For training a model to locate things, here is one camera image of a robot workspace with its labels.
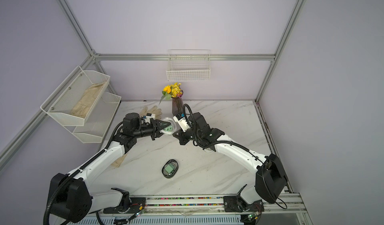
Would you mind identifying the yellow flower bouquet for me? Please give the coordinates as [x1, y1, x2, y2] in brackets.
[159, 82, 184, 103]

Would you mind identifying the clear round case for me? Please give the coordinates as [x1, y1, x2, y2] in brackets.
[161, 118, 178, 136]

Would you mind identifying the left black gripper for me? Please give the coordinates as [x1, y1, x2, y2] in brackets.
[134, 118, 171, 142]

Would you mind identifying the green charger plug front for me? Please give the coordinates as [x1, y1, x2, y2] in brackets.
[165, 164, 175, 175]

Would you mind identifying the lower white mesh basket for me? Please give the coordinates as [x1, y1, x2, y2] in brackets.
[72, 92, 121, 144]

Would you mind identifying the dark ribbed vase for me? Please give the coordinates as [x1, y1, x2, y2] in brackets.
[172, 97, 184, 116]

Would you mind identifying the beige leather glove table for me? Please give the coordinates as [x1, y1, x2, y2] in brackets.
[111, 154, 127, 168]

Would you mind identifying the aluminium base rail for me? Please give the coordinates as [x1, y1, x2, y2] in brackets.
[88, 193, 308, 216]

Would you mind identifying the white fabric glove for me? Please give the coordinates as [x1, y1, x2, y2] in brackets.
[139, 105, 162, 117]

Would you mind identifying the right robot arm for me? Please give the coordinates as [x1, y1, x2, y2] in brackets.
[173, 104, 288, 212]

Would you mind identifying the upper white mesh basket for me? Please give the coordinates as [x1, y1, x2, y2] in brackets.
[40, 66, 110, 127]

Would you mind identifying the green charger plug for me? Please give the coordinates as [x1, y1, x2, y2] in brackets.
[163, 125, 174, 134]
[165, 164, 175, 175]

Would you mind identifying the white mesh basket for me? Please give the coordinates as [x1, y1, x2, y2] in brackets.
[72, 92, 121, 144]
[40, 66, 110, 127]

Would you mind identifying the beige glove in basket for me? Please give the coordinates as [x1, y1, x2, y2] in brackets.
[70, 82, 106, 119]

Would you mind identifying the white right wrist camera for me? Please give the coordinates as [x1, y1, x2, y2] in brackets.
[173, 113, 191, 132]

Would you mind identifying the white wire wall basket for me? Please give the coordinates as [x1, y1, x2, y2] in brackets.
[166, 49, 211, 82]

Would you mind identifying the aluminium cage frame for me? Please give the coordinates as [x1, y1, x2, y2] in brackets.
[1, 0, 306, 173]

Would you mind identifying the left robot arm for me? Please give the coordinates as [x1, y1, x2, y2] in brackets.
[43, 113, 172, 225]

